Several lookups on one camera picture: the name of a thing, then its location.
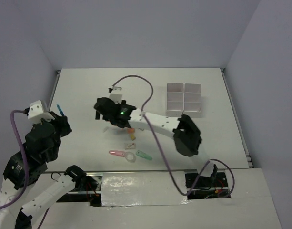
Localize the blue pen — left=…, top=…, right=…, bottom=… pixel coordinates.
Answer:
left=56, top=104, right=65, bottom=116

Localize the yellow eraser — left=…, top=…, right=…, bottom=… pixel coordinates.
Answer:
left=129, top=134, right=136, bottom=140

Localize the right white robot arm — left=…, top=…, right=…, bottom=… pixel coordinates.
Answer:
left=94, top=97, right=217, bottom=187

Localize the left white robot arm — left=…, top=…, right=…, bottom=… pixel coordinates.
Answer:
left=0, top=110, right=87, bottom=229

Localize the orange highlighter clear cap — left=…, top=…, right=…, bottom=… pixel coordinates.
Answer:
left=127, top=128, right=135, bottom=133

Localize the white eraser red label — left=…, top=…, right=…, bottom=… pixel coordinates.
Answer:
left=124, top=143, right=136, bottom=150

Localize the green highlighter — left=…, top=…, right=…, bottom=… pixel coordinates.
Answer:
left=136, top=150, right=152, bottom=161

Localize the left white compartment container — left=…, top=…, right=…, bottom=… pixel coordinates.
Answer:
left=166, top=83, right=184, bottom=112

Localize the white compartment container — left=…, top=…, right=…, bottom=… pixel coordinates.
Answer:
left=184, top=83, right=201, bottom=113
left=166, top=83, right=184, bottom=112

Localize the right white compartment container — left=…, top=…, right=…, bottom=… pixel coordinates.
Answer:
left=184, top=83, right=201, bottom=113

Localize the white base cover plate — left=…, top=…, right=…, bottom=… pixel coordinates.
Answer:
left=101, top=172, right=189, bottom=207

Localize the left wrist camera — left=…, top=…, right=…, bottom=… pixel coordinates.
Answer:
left=28, top=100, right=54, bottom=124

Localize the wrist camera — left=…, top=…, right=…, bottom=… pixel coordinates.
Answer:
left=28, top=100, right=54, bottom=124
left=108, top=86, right=122, bottom=104

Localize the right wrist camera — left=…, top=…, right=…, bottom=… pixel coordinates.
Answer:
left=108, top=86, right=122, bottom=104

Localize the clear tape ring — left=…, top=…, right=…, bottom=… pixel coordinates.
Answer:
left=124, top=152, right=137, bottom=164

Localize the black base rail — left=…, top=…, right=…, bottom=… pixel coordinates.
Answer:
left=57, top=172, right=231, bottom=207

